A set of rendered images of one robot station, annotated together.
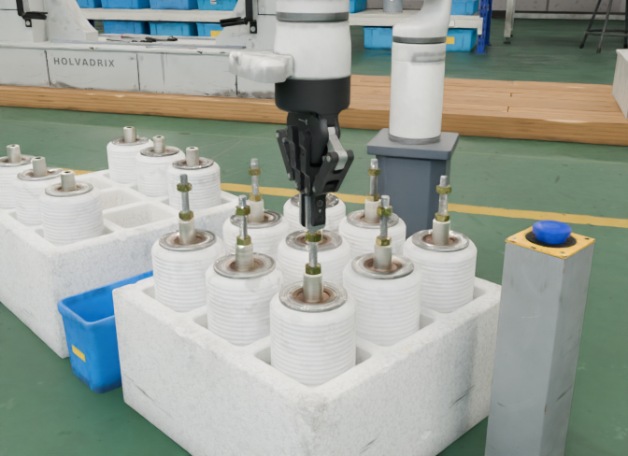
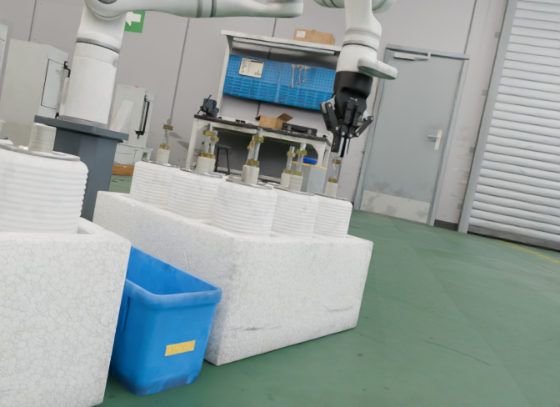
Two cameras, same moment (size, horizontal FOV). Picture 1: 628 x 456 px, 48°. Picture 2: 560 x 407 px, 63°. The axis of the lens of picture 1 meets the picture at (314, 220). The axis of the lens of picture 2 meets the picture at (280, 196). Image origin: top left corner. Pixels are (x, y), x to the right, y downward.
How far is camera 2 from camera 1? 1.30 m
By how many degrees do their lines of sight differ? 95
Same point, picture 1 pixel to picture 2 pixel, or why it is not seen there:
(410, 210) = (102, 180)
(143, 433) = (264, 360)
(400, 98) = (101, 91)
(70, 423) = (253, 394)
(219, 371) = (332, 253)
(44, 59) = not seen: outside the picture
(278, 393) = (362, 243)
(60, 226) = (77, 207)
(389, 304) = not seen: hidden behind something
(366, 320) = not seen: hidden behind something
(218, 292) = (314, 207)
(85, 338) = (208, 314)
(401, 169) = (103, 148)
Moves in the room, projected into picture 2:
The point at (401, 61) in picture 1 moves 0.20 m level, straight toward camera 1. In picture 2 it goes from (105, 62) to (195, 79)
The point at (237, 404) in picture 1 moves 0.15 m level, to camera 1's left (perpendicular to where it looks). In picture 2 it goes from (337, 268) to (360, 292)
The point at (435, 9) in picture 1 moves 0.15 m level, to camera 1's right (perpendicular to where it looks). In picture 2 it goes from (115, 30) to (131, 47)
